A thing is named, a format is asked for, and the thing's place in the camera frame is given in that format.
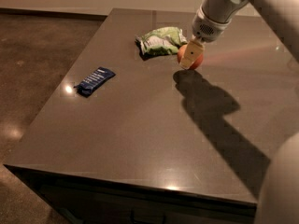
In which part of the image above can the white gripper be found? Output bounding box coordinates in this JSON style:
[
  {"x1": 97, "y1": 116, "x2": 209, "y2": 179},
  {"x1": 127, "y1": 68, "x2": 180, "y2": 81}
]
[{"x1": 178, "y1": 6, "x2": 232, "y2": 70}]

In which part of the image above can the red apple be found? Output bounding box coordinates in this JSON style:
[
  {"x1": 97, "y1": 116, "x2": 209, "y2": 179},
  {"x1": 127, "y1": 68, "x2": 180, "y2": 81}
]
[{"x1": 177, "y1": 44, "x2": 205, "y2": 71}]

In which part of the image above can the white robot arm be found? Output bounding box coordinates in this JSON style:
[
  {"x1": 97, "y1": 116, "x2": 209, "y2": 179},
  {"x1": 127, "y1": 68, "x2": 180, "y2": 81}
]
[{"x1": 179, "y1": 0, "x2": 299, "y2": 224}]

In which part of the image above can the green jalapeno chip bag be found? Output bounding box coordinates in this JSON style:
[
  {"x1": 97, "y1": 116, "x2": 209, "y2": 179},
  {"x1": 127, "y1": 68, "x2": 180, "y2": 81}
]
[{"x1": 135, "y1": 27, "x2": 188, "y2": 56}]

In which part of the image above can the blue snack bar wrapper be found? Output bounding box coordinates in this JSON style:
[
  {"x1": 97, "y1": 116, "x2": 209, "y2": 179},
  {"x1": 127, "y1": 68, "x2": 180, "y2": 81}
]
[{"x1": 75, "y1": 67, "x2": 116, "y2": 97}]

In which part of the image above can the dark cabinet under counter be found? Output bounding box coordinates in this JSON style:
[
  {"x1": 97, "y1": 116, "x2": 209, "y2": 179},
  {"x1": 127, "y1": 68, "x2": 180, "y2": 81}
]
[{"x1": 6, "y1": 164, "x2": 256, "y2": 224}]

